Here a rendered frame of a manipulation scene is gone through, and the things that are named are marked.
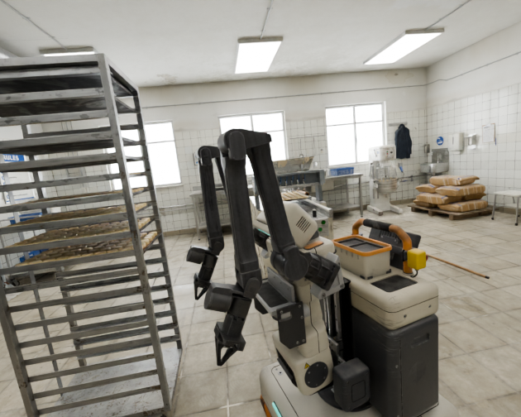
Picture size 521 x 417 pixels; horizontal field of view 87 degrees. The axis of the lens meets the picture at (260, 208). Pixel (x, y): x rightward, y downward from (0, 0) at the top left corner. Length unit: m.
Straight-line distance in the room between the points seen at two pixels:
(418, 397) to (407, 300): 0.40
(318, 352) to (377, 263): 0.41
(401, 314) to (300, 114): 5.42
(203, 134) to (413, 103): 4.70
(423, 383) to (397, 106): 6.34
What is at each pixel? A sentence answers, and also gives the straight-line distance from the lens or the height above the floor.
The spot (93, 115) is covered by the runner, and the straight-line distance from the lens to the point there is 1.43.
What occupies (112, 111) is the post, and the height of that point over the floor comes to 1.59.
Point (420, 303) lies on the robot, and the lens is 1.16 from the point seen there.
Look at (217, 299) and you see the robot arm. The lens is 0.76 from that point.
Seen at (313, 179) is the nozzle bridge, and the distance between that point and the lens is 2.92.
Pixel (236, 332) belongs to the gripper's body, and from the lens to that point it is 0.82.
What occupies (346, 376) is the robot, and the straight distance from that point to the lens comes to 1.19.
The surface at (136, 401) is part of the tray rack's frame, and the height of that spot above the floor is 0.15.
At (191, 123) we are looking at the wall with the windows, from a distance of 5.94.
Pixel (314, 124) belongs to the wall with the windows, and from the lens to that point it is 6.26.
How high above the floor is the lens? 1.31
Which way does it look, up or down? 9 degrees down
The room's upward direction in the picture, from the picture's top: 6 degrees counter-clockwise
